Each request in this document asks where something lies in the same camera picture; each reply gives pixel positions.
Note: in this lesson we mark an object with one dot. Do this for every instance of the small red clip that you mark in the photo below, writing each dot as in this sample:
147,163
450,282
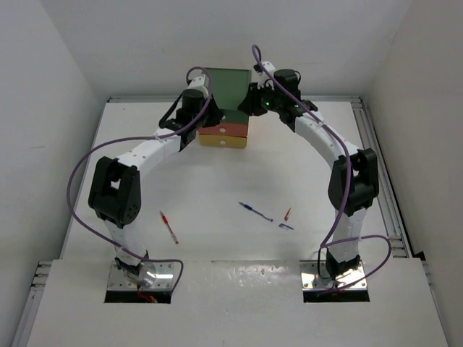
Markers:
288,213

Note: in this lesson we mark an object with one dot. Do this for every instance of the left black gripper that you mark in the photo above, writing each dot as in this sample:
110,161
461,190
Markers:
215,114

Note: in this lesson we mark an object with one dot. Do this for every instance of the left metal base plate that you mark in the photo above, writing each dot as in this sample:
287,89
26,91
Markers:
152,277

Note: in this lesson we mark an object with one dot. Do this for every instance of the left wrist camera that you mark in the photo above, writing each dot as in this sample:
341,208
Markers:
202,84

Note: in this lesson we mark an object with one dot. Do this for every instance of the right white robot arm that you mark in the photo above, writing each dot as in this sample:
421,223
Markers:
354,182

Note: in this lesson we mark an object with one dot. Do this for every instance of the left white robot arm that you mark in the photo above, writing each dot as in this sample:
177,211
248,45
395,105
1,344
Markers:
116,189

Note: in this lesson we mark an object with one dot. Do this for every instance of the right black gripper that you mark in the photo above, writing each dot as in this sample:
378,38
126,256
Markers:
250,103

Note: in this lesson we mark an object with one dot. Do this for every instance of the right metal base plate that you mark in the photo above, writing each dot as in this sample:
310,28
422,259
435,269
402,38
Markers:
316,278

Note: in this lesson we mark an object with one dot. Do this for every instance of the metal base plate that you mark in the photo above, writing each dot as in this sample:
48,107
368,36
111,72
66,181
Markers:
316,278
152,277

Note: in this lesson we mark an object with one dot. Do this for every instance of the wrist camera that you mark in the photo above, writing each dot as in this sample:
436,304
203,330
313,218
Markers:
265,71
202,84

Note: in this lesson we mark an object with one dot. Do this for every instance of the red gel pen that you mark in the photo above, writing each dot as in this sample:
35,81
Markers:
168,226

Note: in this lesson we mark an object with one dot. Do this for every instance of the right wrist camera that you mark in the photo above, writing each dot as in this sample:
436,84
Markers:
265,71

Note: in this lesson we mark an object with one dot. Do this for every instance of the orange drawer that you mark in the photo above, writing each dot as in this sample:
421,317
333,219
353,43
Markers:
226,129

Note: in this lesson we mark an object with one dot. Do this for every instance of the dark blue pen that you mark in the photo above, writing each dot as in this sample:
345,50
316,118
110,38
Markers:
253,210

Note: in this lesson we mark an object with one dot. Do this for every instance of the green top drawer unit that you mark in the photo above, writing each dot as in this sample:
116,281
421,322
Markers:
230,88

